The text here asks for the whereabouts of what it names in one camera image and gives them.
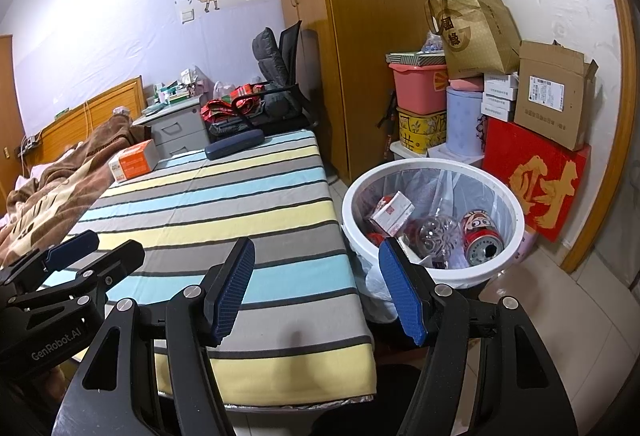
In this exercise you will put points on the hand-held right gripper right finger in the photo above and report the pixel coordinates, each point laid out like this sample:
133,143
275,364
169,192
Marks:
400,291

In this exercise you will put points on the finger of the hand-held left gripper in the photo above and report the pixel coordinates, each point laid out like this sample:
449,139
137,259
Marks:
117,261
70,248

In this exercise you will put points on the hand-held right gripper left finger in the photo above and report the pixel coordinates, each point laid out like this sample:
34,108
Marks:
230,286

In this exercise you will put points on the clear plastic bottle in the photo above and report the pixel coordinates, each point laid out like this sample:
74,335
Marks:
435,231

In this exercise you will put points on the white and red drink carton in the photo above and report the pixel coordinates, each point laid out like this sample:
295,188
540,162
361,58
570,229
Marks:
392,213

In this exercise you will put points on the white round bin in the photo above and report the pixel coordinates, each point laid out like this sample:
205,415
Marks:
348,216

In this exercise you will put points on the red cartoon milk can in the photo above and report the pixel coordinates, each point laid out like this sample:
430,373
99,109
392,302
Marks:
482,243

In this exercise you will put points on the clear plastic bin liner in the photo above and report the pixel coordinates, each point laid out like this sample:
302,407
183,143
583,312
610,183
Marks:
480,186

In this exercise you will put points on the brown printed blanket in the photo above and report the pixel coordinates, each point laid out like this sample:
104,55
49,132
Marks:
65,165

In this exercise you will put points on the orange and white box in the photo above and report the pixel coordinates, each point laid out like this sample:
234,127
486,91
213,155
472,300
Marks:
135,160

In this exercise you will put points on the power strip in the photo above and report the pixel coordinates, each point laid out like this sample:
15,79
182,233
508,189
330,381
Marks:
31,143

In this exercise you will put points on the pink floral box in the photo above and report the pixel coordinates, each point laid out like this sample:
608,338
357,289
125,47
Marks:
527,243

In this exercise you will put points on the clear storage bin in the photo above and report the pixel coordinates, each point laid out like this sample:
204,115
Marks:
400,150

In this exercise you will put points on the wooden headboard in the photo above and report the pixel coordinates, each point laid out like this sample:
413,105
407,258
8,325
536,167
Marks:
100,110

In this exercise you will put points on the dark blue glasses case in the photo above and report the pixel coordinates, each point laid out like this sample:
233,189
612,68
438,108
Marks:
232,144

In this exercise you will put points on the grey drawer cabinet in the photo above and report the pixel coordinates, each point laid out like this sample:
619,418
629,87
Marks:
180,130

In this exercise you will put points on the white flat box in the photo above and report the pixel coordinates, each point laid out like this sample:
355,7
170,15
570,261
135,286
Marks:
442,151

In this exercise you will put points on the wooden cabinet door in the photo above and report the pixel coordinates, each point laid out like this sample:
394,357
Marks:
7,115

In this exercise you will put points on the yellow patterned tin box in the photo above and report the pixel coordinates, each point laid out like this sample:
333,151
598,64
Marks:
420,130

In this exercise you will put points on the red gift box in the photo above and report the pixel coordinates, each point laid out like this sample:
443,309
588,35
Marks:
505,150

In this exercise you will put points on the black and red stick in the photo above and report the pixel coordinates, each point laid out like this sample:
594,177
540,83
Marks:
387,115

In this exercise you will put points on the pile of small boxes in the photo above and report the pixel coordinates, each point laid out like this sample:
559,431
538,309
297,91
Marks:
172,93

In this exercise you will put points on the red patterned bag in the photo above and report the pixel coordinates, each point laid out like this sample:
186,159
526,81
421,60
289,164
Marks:
220,108

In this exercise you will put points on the lavender cylinder box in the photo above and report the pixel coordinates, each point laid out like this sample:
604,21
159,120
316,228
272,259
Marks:
462,120

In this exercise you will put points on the white plastic bag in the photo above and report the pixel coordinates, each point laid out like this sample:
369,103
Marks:
222,89

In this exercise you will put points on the pink storage bin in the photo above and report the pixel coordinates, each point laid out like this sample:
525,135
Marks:
415,88

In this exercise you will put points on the pink round lid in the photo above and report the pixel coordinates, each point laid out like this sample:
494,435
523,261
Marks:
465,83

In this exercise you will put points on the brown cardboard box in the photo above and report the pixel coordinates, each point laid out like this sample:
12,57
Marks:
545,125

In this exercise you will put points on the green patterned flat box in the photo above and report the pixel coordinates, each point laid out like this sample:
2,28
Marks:
415,58

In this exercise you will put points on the black office chair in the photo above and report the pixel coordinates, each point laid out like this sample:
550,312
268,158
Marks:
270,50

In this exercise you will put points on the clear plastic bag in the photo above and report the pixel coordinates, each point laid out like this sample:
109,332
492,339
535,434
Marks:
432,43

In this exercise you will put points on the wooden wardrobe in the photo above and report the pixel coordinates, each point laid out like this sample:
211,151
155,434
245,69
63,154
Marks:
360,40

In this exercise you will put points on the gold paper bag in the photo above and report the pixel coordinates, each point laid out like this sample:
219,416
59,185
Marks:
475,40

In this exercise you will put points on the white wall switch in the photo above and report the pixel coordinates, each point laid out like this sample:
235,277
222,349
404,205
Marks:
187,15

